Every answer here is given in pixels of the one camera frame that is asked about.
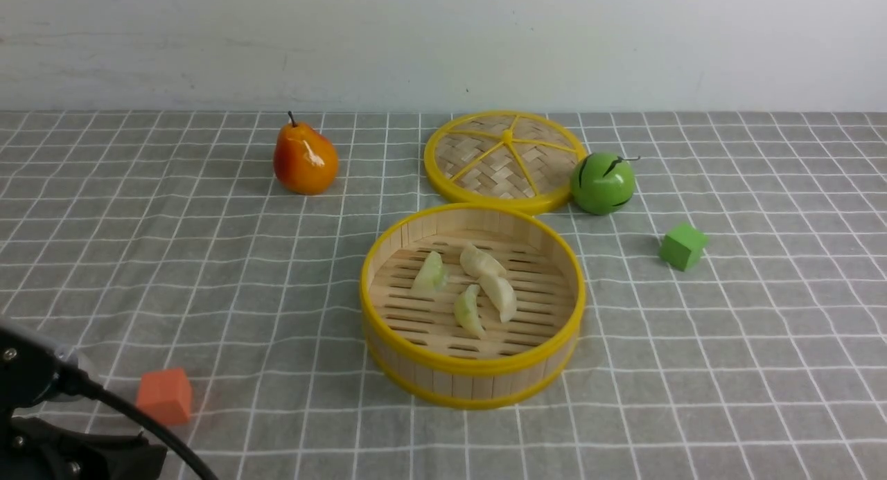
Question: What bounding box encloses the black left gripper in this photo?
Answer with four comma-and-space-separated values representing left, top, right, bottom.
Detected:
1, 417, 168, 479

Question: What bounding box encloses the greenish dumpling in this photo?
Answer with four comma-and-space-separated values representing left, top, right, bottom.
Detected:
410, 251, 448, 296
453, 283, 486, 340

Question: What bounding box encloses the cream dumpling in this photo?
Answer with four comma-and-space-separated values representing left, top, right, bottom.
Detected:
479, 273, 517, 324
459, 242, 507, 278

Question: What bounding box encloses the yellow bamboo steamer tray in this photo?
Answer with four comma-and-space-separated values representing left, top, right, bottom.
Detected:
359, 204, 588, 409

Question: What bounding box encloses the yellow bamboo steamer lid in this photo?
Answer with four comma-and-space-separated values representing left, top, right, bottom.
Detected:
423, 110, 588, 215

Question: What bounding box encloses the orange cube block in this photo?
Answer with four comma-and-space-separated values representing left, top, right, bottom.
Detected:
135, 367, 193, 427

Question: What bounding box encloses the grey checkered tablecloth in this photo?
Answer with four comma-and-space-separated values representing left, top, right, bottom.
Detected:
1, 111, 886, 479

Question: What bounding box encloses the orange red toy pear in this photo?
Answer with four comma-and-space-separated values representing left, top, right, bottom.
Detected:
273, 111, 340, 195

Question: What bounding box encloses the green toy watermelon ball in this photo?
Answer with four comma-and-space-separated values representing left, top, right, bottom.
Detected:
570, 152, 640, 215

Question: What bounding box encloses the green cube block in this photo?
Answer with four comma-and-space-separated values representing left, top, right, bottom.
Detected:
658, 222, 709, 272

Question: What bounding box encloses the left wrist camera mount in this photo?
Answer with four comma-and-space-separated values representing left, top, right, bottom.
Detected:
1, 318, 102, 424

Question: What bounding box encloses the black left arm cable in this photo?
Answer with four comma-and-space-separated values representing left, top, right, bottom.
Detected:
59, 369, 219, 480

